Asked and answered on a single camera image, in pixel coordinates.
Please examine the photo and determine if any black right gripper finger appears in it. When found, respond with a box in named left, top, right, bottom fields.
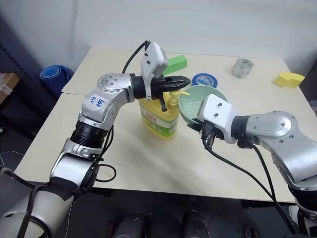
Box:
left=186, top=119, right=202, bottom=131

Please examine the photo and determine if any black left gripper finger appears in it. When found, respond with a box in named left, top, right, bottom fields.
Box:
left=165, top=75, right=192, bottom=84
left=165, top=83, right=190, bottom=92

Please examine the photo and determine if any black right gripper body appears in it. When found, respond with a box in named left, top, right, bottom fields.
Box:
left=199, top=119, right=225, bottom=150

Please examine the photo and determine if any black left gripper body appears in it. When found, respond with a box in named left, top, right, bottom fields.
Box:
left=150, top=77, right=169, bottom=113

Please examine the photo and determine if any light green bowl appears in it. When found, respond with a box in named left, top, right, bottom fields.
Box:
left=178, top=85, right=230, bottom=126

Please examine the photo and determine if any yellow pump bottle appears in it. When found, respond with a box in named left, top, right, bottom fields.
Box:
left=138, top=89, right=192, bottom=141

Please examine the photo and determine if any green rectangular block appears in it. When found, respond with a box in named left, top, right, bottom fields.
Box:
left=162, top=55, right=190, bottom=76

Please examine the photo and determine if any blue tape roll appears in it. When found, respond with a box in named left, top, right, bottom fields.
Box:
left=191, top=72, right=219, bottom=89

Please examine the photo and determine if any white handwritten label sticker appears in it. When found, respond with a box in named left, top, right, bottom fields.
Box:
left=88, top=94, right=107, bottom=112

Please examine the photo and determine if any clear crumpled plastic cup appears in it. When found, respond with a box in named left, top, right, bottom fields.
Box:
left=232, top=58, right=255, bottom=80

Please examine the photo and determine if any yellow sponge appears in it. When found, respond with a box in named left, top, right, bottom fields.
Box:
left=273, top=72, right=306, bottom=90

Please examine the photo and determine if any blue rolled mat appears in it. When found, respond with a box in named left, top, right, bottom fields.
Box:
left=39, top=64, right=75, bottom=86

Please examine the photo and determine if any dark rounded shape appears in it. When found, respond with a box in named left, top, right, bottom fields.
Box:
left=106, top=212, right=151, bottom=238

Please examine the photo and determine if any brown cardboard box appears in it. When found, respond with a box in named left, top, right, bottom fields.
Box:
left=0, top=72, right=21, bottom=105

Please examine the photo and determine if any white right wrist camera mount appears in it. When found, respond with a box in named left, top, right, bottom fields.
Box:
left=197, top=94, right=240, bottom=145

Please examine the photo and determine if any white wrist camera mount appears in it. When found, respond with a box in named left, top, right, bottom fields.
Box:
left=197, top=94, right=240, bottom=145
left=140, top=42, right=169, bottom=102

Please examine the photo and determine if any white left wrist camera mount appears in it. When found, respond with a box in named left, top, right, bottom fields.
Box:
left=140, top=42, right=169, bottom=102

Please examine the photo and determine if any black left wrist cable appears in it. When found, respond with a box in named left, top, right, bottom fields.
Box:
left=121, top=40, right=152, bottom=74

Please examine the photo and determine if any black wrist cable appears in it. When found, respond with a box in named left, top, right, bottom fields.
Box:
left=121, top=40, right=152, bottom=74
left=202, top=123, right=299, bottom=235

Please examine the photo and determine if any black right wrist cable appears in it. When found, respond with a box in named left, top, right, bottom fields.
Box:
left=202, top=123, right=299, bottom=235

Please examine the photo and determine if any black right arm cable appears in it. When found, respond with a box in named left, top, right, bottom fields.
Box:
left=237, top=140, right=282, bottom=203

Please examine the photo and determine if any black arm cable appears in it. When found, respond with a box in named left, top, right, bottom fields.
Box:
left=237, top=140, right=282, bottom=203
left=95, top=123, right=117, bottom=182

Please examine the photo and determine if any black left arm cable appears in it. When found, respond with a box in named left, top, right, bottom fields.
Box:
left=95, top=123, right=117, bottom=182

